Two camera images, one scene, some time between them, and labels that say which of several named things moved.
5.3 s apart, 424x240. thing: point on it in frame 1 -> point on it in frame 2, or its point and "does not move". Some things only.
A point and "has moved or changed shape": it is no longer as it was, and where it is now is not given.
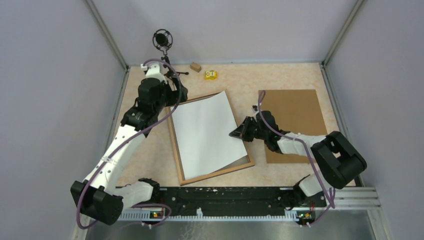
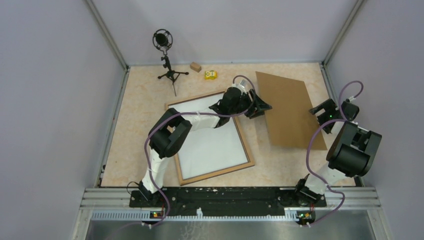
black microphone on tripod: x=163 y=39 does not move
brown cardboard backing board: x=296 y=111 has moved or changed shape
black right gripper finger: x=249 y=124 -> x=322 y=119
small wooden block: x=195 y=67 does not move
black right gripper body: x=261 y=134 -> x=330 y=113
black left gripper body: x=168 y=96 -> x=244 y=104
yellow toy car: x=210 y=75 does not move
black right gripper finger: x=244 y=133 -> x=328 y=105
